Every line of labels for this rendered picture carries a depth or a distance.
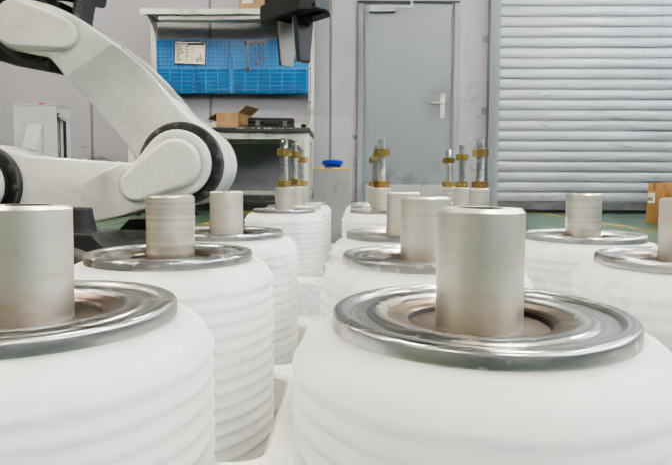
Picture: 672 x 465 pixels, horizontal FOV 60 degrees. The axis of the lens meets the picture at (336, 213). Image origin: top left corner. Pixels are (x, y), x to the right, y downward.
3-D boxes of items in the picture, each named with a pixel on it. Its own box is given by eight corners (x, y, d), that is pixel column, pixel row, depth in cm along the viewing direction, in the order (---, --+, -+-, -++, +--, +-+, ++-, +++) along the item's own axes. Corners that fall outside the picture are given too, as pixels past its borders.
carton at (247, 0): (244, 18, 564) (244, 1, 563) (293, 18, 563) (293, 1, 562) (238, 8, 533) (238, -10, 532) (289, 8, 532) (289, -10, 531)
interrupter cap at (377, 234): (345, 247, 35) (345, 236, 35) (346, 236, 42) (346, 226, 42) (471, 248, 35) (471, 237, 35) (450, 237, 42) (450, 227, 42)
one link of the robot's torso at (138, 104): (181, 224, 96) (-33, 38, 95) (207, 218, 113) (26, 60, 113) (241, 155, 95) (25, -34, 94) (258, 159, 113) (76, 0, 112)
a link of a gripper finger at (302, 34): (291, 61, 79) (292, 14, 79) (309, 64, 81) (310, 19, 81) (299, 59, 78) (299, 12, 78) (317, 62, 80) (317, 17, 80)
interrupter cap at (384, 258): (340, 281, 23) (340, 263, 23) (343, 256, 31) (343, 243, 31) (531, 283, 23) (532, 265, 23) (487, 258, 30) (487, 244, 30)
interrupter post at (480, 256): (438, 348, 14) (440, 209, 14) (426, 323, 16) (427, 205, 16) (540, 349, 14) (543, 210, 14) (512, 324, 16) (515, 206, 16)
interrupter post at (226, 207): (204, 242, 38) (204, 191, 38) (213, 238, 40) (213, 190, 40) (240, 242, 38) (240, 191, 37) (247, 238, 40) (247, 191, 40)
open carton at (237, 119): (222, 133, 565) (222, 110, 564) (259, 132, 555) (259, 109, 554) (206, 130, 536) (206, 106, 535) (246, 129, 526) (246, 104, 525)
